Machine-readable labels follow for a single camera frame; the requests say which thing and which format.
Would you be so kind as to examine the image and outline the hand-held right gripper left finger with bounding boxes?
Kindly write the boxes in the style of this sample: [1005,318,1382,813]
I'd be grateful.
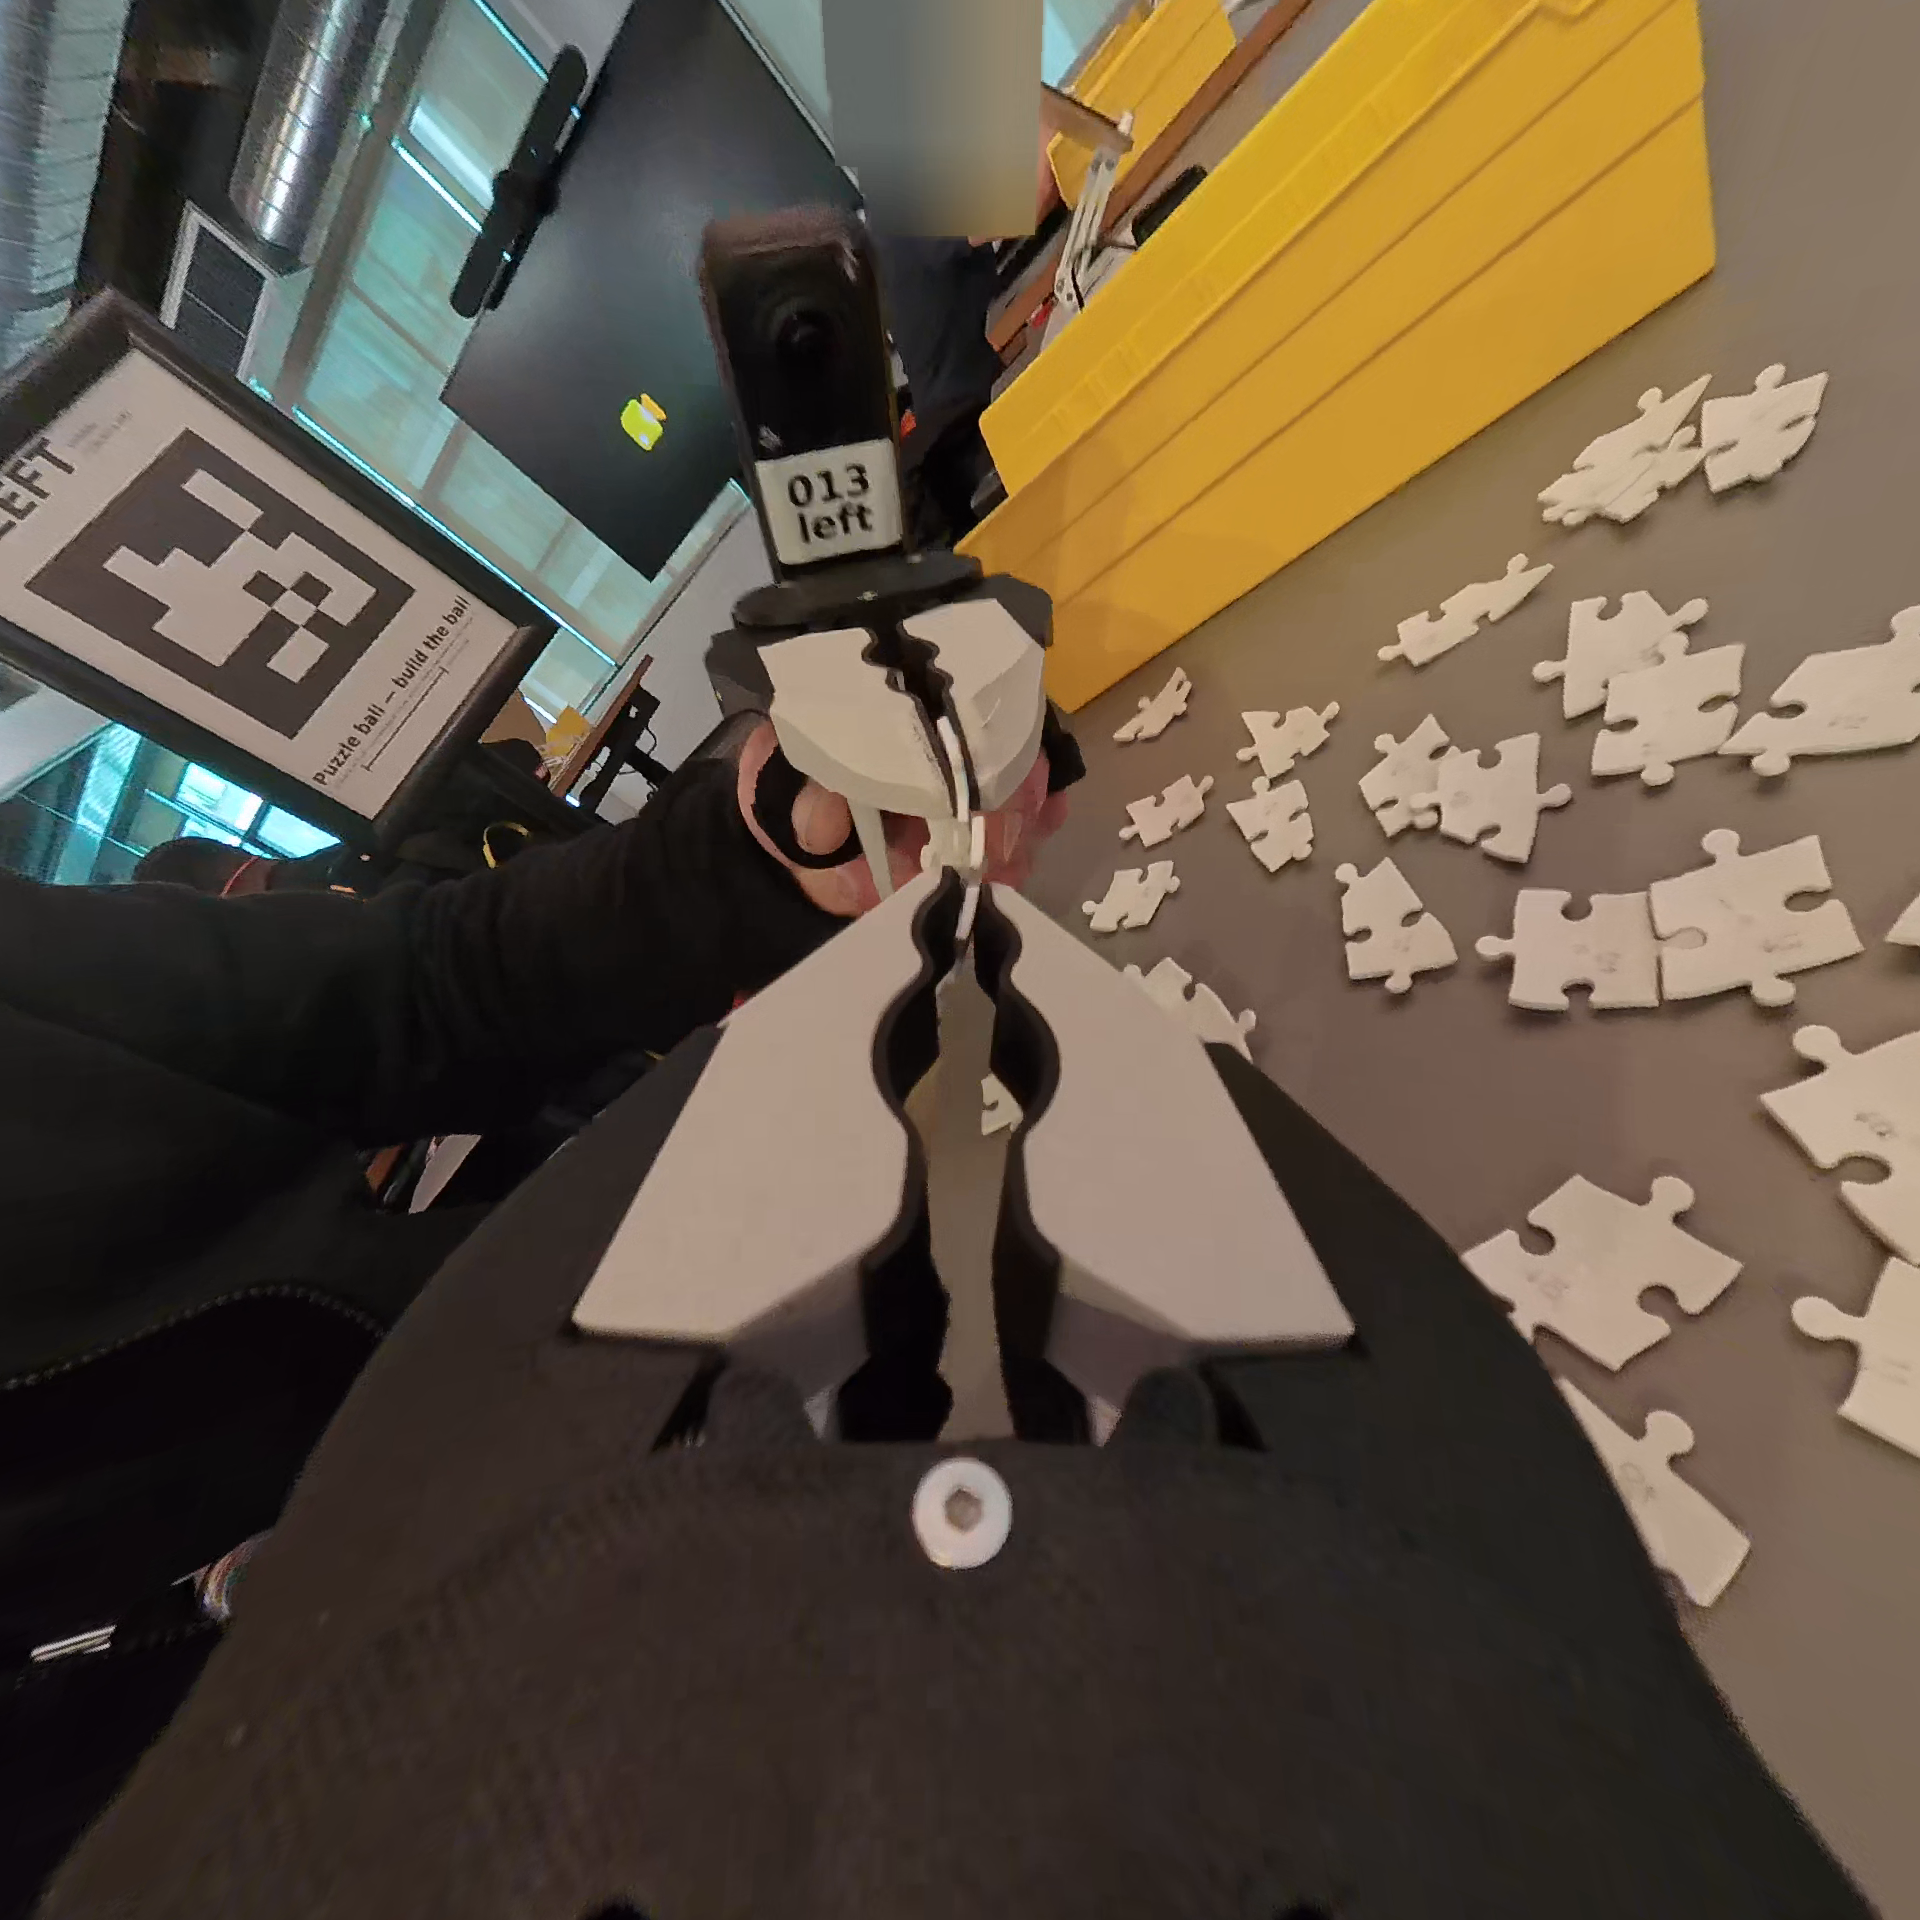
[571,872,963,1435]

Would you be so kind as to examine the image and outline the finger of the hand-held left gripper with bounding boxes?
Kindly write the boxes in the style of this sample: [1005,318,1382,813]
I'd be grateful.
[758,628,969,825]
[900,598,1050,799]

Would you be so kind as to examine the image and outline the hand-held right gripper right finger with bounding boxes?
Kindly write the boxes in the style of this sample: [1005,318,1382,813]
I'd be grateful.
[975,876,1356,1427]

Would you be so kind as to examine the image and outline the assembled white puzzle section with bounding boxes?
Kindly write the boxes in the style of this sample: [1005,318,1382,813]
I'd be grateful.
[916,673,995,995]

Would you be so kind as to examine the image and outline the person's left forearm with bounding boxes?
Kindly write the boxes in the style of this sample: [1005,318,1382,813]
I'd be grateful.
[0,758,845,1164]

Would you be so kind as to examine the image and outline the scattered loose white puzzle pieces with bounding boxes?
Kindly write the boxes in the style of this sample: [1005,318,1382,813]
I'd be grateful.
[979,363,1920,1610]

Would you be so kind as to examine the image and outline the person's left hand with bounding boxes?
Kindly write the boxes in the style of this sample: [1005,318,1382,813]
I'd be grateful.
[734,720,1074,920]

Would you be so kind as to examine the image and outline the black video bar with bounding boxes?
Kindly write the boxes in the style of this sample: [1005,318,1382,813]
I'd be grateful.
[448,46,592,320]

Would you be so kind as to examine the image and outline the yellow plastic bin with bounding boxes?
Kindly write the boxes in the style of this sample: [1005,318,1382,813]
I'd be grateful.
[951,0,1719,716]

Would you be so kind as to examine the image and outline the framed marker sign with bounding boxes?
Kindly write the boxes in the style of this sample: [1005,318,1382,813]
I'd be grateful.
[0,288,561,845]

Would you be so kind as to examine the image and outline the black wall monitor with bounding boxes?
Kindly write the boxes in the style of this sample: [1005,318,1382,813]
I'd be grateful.
[438,0,869,586]

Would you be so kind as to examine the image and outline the silver ventilation duct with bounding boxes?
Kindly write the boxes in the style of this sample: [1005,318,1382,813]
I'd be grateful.
[229,0,395,274]

